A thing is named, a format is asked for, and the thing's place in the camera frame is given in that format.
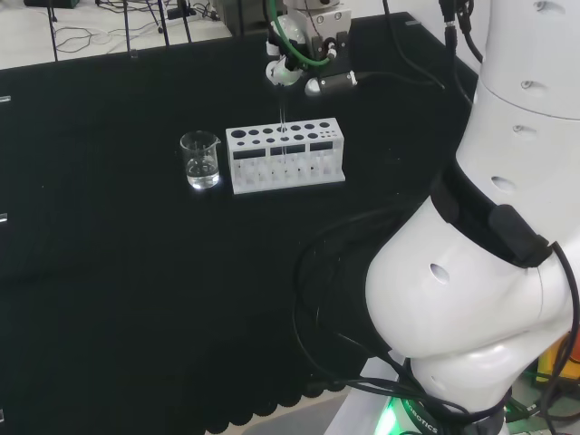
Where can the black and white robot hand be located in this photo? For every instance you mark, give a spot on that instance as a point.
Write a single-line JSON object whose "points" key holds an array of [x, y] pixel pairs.
{"points": [[335, 81]]}

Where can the white test tube rack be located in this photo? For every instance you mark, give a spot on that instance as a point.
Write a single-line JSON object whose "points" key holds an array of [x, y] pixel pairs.
{"points": [[235, 181]]}

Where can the glass beaker with water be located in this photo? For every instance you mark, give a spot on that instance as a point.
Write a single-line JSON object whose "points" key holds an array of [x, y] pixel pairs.
{"points": [[201, 179]]}

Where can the black tripod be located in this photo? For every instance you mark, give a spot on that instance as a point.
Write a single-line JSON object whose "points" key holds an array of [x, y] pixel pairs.
{"points": [[127, 22]]}

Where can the black cloth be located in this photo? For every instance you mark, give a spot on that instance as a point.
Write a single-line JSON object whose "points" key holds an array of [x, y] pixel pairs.
{"points": [[113, 272]]}

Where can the green box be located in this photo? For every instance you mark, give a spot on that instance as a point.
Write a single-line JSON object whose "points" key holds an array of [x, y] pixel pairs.
{"points": [[52, 3]]}

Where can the yellow stop button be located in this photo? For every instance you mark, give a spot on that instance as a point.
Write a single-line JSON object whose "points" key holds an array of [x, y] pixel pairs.
{"points": [[550, 362]]}

